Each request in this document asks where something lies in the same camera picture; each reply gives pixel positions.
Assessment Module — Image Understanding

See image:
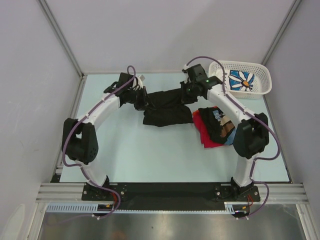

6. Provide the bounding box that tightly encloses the white daisy print t-shirt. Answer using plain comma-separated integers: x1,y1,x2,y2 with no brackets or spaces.
223,69,256,92

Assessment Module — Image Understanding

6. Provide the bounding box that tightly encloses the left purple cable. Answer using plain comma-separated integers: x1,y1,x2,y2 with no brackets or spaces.
61,65,137,221

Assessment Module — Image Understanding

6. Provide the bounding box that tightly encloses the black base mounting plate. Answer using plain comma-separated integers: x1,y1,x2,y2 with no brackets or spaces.
81,182,261,211

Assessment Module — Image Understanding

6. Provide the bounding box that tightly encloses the white slotted cable duct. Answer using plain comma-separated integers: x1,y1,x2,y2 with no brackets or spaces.
46,203,248,215

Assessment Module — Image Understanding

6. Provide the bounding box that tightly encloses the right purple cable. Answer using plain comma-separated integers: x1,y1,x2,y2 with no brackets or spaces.
184,56,281,221

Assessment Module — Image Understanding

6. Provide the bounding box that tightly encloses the purple cable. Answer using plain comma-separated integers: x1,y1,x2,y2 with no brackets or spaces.
61,65,137,221
184,56,281,221

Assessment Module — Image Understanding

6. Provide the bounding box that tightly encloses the aluminium frame rail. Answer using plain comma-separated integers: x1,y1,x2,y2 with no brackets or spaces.
35,183,309,204

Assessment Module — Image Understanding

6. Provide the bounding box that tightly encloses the aluminium corner post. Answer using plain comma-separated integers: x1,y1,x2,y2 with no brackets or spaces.
37,0,84,78
261,0,303,66

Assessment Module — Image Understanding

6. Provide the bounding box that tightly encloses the black printed t-shirt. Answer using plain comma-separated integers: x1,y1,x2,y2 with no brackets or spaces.
198,106,237,146
143,88,193,127

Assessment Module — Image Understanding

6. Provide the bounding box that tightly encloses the left aluminium corner post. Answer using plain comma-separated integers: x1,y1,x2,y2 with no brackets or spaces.
37,0,84,78

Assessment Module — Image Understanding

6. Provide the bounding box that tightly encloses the red t-shirt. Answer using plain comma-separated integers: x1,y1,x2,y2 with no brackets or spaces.
192,110,223,149

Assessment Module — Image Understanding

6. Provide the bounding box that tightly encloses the right aluminium corner post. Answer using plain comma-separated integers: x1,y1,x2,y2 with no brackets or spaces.
261,0,303,66

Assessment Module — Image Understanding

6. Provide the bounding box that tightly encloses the white plastic basket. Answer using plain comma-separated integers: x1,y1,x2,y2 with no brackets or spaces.
208,60,272,100

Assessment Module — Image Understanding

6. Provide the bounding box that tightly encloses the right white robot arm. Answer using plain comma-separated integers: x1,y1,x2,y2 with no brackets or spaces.
181,64,269,201

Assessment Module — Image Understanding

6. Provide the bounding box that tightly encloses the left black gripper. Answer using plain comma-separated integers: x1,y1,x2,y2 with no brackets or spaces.
127,86,156,111

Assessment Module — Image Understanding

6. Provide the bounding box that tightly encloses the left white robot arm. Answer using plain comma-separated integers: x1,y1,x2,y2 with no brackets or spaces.
61,72,147,200

